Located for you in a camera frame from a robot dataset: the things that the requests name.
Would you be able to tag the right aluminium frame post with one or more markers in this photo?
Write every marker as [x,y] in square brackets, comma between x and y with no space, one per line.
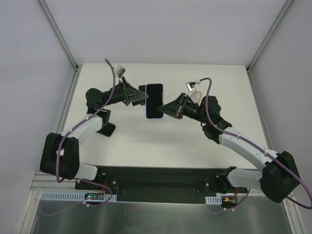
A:
[270,33]

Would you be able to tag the clear phone case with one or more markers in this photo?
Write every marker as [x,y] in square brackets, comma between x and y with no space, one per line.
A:
[195,96]

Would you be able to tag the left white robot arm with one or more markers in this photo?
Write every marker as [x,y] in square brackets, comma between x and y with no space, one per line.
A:
[60,155]

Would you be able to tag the aluminium frame post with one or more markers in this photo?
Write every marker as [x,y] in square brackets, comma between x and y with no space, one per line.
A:
[57,33]
[270,33]

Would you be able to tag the left aluminium frame post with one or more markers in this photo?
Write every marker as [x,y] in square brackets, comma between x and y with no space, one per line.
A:
[57,33]

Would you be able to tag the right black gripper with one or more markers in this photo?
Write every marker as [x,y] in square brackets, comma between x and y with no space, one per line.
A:
[182,105]

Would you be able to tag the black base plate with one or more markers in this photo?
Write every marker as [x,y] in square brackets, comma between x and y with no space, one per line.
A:
[161,185]

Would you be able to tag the white cable duct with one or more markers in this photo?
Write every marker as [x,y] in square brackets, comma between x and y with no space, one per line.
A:
[213,200]
[77,196]

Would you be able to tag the right white cable duct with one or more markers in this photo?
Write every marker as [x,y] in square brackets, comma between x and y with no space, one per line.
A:
[213,200]

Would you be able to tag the aluminium rail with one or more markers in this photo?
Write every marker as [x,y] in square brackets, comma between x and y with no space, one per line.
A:
[47,182]

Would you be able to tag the left white cable duct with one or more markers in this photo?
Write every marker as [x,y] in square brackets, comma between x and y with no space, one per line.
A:
[77,196]

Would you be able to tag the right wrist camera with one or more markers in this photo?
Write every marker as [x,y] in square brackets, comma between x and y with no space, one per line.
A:
[191,87]

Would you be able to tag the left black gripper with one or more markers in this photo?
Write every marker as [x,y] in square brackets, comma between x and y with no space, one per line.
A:
[124,92]

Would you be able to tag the purple phone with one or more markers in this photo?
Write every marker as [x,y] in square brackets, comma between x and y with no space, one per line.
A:
[154,100]

